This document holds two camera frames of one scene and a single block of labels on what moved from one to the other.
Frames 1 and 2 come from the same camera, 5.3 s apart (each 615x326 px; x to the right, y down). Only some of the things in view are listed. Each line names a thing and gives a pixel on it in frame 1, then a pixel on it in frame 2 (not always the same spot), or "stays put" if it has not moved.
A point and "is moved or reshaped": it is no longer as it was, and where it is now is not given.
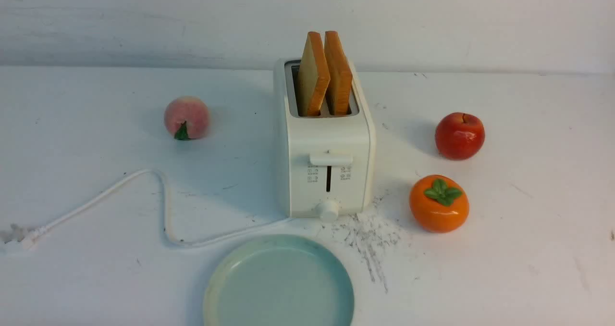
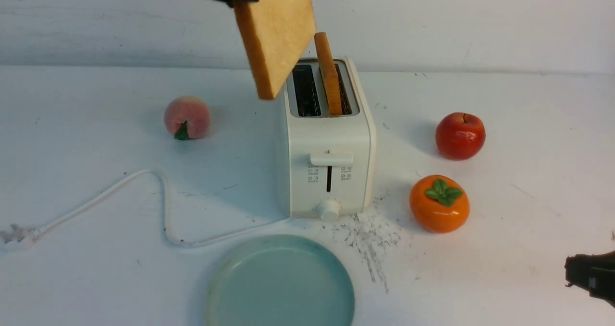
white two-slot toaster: x=329 y=135 stays put
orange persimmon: x=438 y=204 stays put
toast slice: x=313 y=76 to x=277 y=28
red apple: x=459 y=136 stays put
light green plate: x=279 y=280 stays put
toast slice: x=338 y=74 is moved or reshaped
